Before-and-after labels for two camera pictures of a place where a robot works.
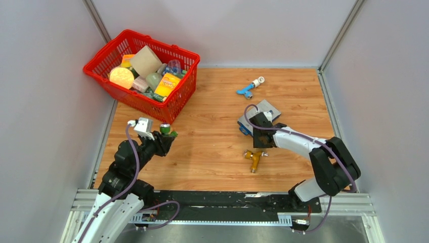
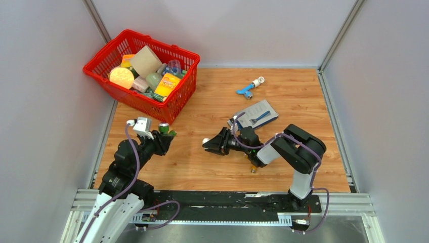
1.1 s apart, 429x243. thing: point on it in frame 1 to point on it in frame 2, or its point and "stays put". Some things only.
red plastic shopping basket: x=131 y=42 stays put
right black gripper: x=257 y=145 to x=219 y=144
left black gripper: x=162 y=143 stays put
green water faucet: x=165 y=129 stays put
